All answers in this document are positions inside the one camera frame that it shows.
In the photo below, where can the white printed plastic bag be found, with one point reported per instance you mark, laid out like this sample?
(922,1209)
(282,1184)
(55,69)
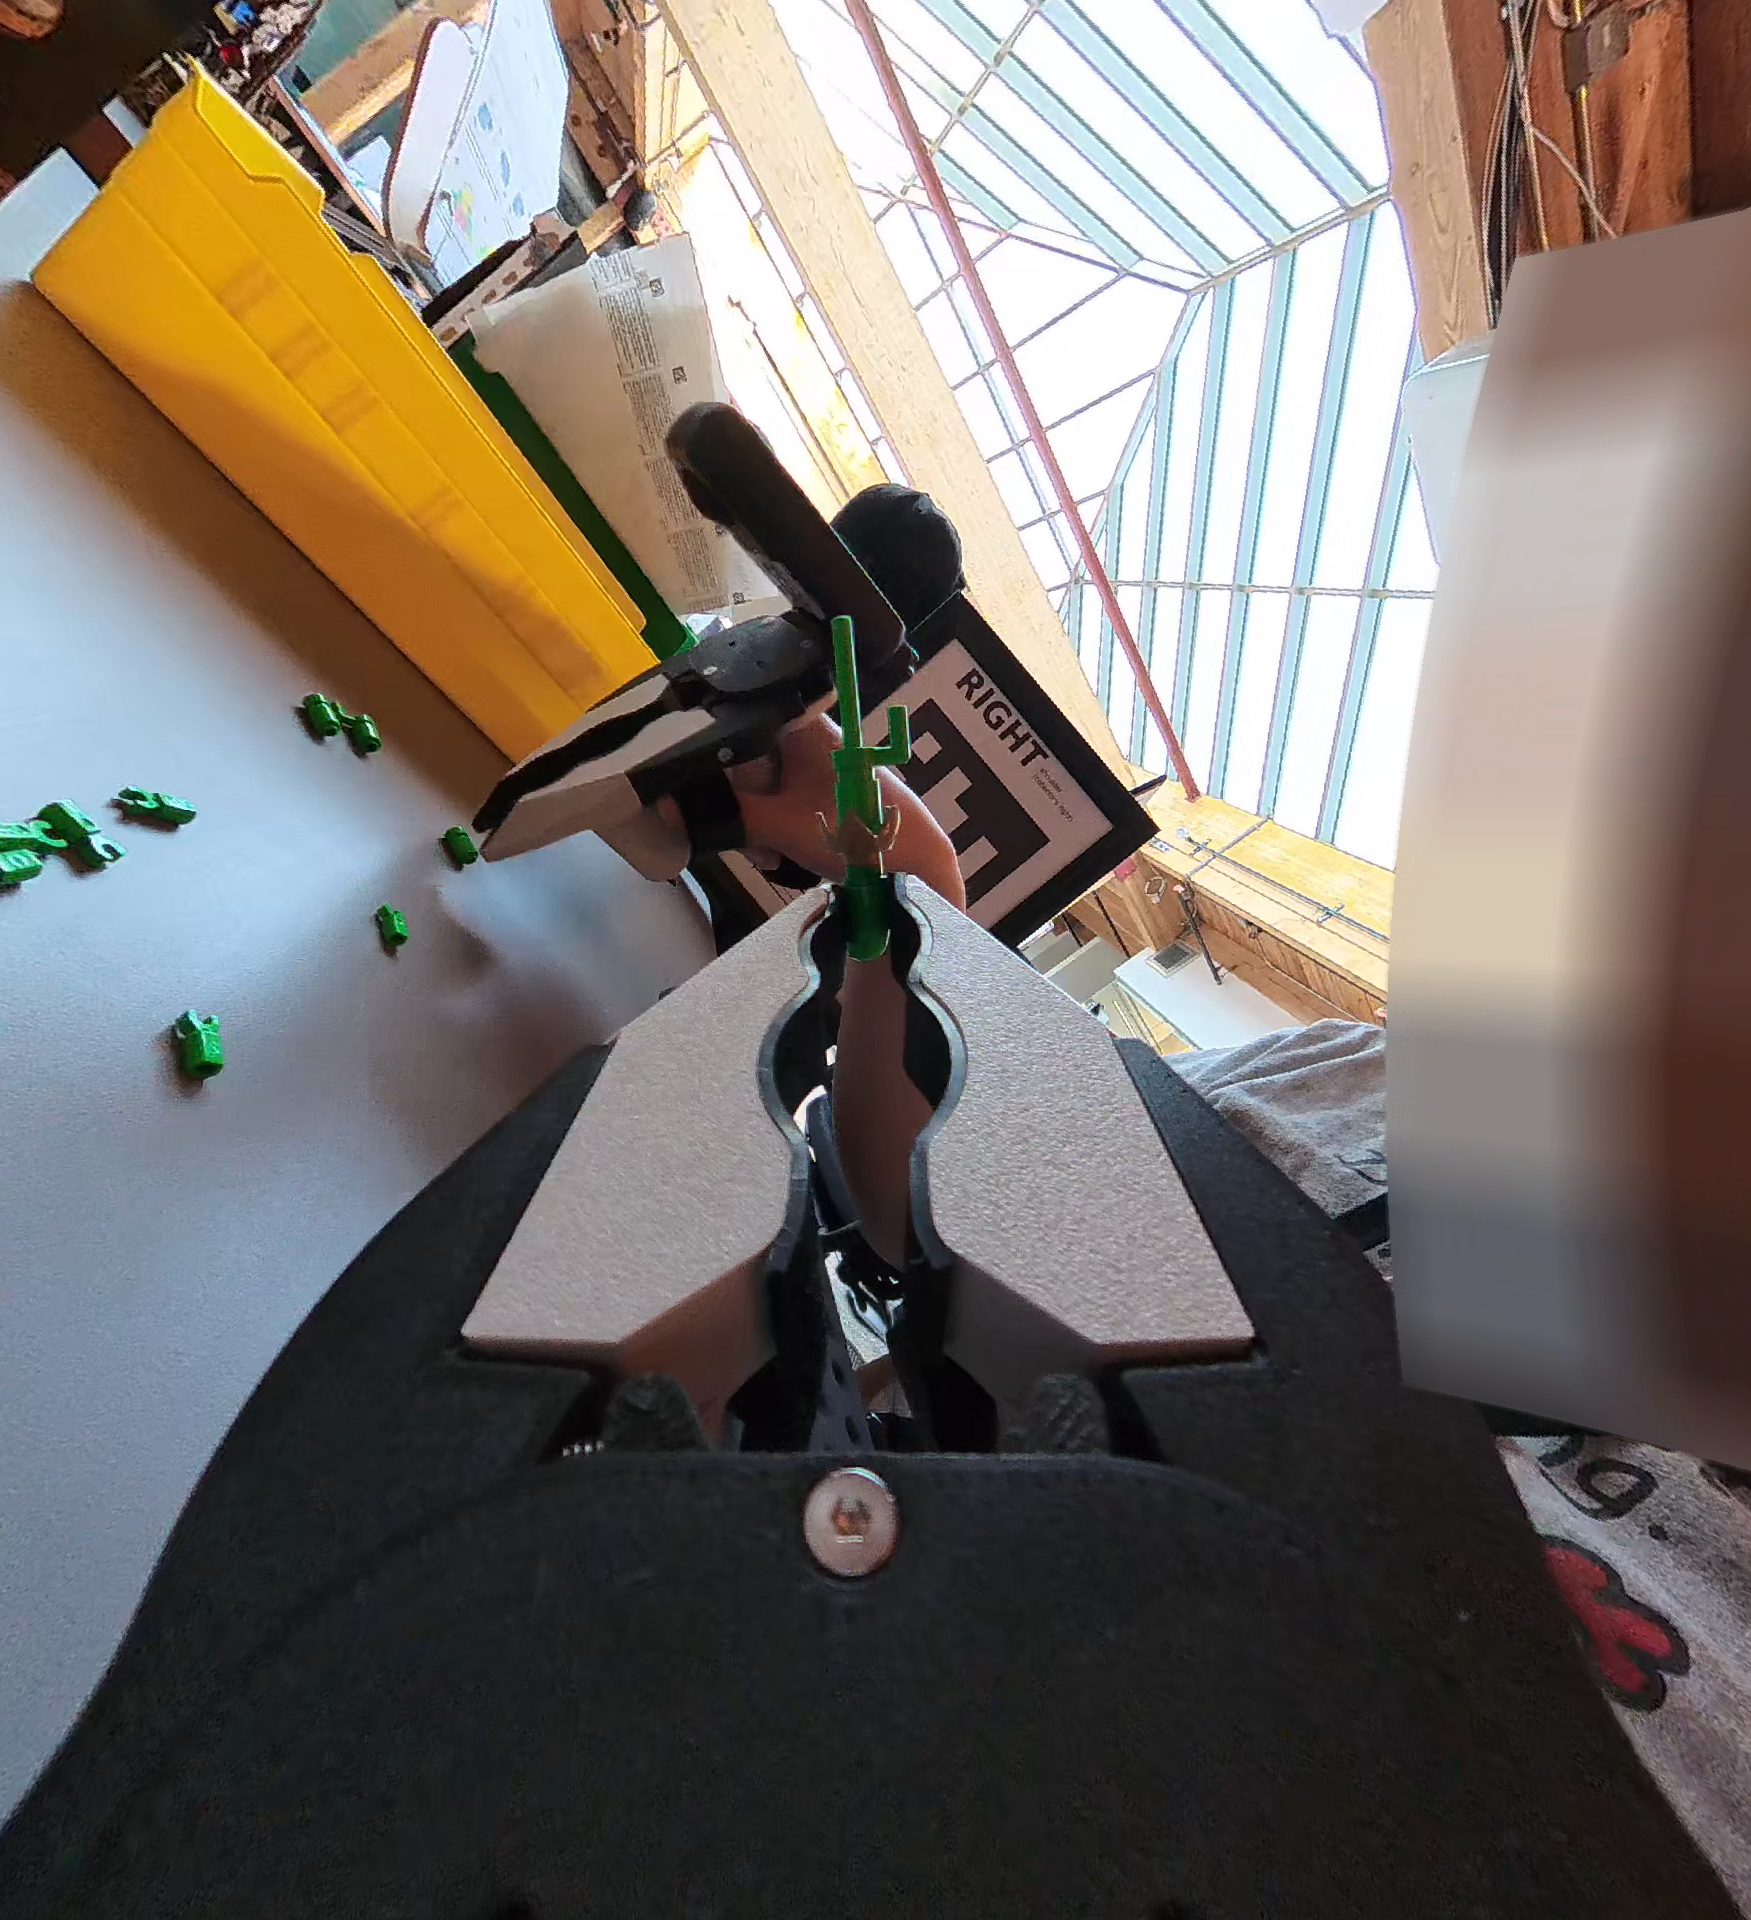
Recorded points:
(607,390)

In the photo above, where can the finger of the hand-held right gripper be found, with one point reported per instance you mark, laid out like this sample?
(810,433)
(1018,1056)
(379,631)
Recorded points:
(632,729)
(576,810)

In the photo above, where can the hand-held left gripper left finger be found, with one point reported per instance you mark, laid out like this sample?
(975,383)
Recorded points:
(637,1201)

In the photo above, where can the scattered green lego pieces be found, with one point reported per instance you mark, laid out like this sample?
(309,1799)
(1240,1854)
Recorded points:
(65,834)

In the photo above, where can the grey printed shirt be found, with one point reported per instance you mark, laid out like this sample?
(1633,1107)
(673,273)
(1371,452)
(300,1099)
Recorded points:
(1715,1724)

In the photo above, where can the red ceiling pipe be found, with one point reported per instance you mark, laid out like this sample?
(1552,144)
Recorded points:
(1025,420)

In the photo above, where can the green lego bamboo stem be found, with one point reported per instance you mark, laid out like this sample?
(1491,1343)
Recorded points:
(859,764)

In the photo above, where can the green plastic bin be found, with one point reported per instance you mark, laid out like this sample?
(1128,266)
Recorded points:
(576,495)

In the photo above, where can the white instruction sheet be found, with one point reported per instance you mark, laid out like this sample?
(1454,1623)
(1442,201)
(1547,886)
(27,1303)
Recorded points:
(485,135)

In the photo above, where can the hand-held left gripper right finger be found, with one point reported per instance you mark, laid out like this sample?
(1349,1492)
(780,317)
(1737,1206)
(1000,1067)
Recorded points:
(1070,1201)

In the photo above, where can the person's right hand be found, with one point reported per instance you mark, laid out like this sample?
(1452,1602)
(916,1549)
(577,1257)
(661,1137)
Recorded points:
(785,810)

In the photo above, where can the black lego box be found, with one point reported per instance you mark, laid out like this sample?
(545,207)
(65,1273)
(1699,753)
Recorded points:
(6,75)

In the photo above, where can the yellow plastic bin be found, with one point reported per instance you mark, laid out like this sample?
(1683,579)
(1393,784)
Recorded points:
(335,390)

